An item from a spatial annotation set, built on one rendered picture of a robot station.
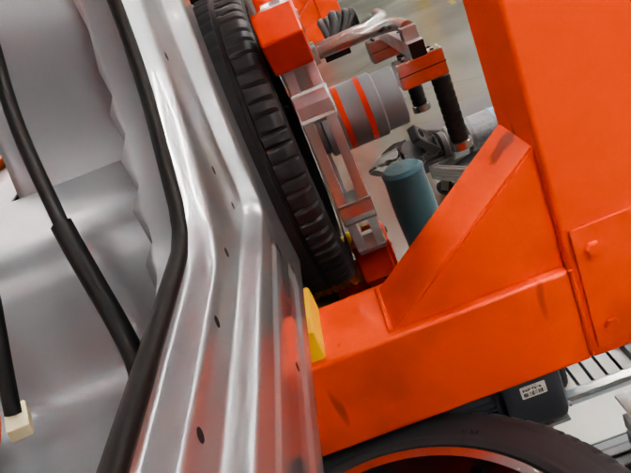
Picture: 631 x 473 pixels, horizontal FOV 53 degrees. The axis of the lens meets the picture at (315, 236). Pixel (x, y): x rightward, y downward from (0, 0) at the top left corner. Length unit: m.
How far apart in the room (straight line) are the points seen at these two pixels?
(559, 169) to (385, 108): 0.54
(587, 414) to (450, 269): 0.77
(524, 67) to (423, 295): 0.33
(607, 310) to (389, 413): 0.35
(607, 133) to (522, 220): 0.15
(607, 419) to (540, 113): 0.89
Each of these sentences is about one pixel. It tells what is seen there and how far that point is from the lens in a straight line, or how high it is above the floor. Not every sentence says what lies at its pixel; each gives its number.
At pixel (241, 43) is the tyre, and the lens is 1.12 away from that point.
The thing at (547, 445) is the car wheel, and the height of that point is 0.50.
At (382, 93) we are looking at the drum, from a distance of 1.32.
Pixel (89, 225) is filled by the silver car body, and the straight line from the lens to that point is 0.81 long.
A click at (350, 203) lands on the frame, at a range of 1.15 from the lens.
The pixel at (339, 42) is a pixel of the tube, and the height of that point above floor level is 1.00.
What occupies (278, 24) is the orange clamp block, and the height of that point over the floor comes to 1.10.
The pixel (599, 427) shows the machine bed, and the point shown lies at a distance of 1.55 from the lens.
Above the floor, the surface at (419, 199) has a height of 0.68.
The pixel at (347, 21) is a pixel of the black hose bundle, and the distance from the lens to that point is 1.46.
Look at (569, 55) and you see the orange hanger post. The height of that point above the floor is 0.96.
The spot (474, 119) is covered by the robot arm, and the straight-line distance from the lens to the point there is 1.67.
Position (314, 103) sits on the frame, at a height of 0.96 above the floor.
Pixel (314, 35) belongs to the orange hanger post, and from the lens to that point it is 4.98.
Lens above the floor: 1.19
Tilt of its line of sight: 23 degrees down
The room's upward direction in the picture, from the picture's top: 24 degrees counter-clockwise
